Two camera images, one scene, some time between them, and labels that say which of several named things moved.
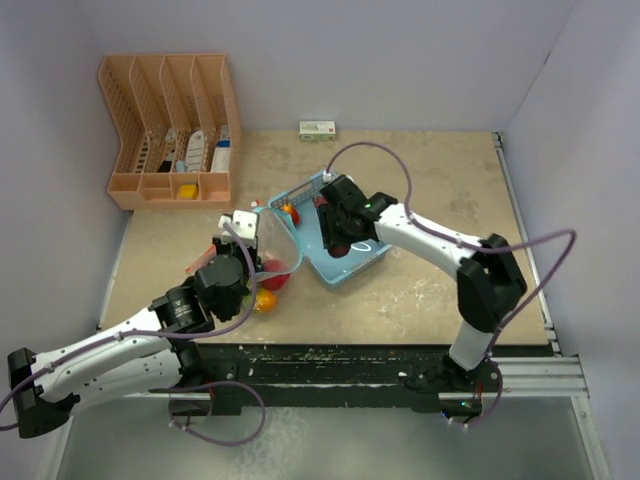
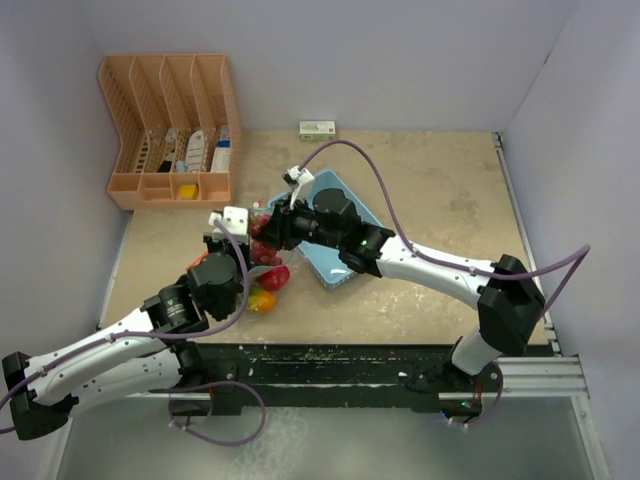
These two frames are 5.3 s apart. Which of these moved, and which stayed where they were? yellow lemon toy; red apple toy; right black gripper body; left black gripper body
Moved: right black gripper body
Stayed: red apple toy; yellow lemon toy; left black gripper body
